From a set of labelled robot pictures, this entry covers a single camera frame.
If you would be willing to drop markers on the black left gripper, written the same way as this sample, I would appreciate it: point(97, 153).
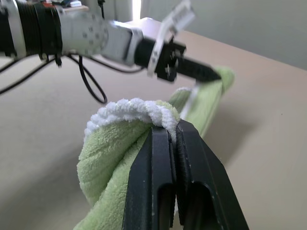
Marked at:
point(169, 64)

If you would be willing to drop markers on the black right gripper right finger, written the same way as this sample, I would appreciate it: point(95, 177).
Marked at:
point(201, 172)

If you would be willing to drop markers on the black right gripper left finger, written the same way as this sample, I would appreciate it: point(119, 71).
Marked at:
point(148, 172)

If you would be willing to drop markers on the green towel with white edge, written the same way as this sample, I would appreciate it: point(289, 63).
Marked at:
point(105, 153)

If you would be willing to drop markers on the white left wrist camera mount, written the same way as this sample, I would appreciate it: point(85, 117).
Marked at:
point(178, 14)

